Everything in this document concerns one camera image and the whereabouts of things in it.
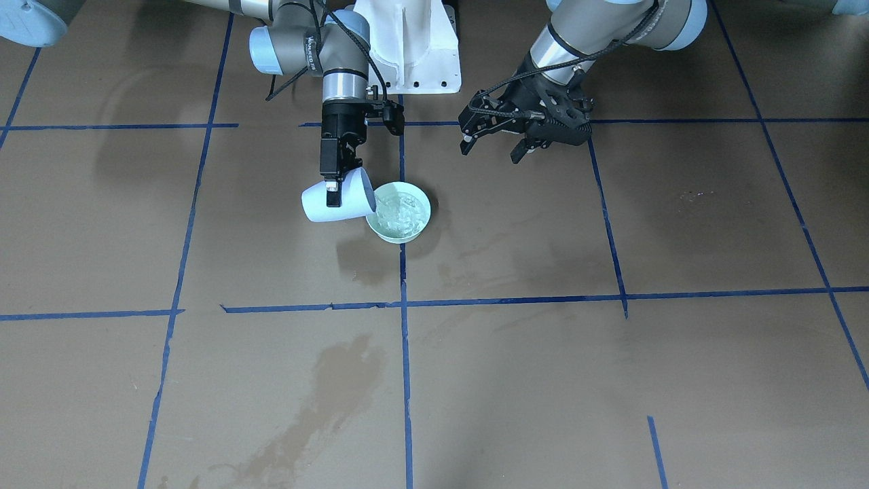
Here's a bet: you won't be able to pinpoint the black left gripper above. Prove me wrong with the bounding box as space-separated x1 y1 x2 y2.
458 73 592 164

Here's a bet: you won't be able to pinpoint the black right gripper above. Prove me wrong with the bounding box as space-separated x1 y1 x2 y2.
320 101 367 208

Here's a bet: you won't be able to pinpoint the light blue plastic cup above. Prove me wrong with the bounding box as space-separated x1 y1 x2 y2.
301 167 377 223

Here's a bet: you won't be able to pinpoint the mint green plastic bowl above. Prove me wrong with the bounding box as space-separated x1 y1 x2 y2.
365 181 432 245

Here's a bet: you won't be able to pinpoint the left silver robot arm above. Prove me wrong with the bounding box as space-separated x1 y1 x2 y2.
458 1 708 163

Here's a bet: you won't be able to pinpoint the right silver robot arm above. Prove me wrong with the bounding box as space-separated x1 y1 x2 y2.
2 1 404 222

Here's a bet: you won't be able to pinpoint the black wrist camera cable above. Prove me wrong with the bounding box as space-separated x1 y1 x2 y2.
265 0 406 137

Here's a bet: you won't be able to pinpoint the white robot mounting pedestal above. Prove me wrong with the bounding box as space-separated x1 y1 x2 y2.
353 1 462 94

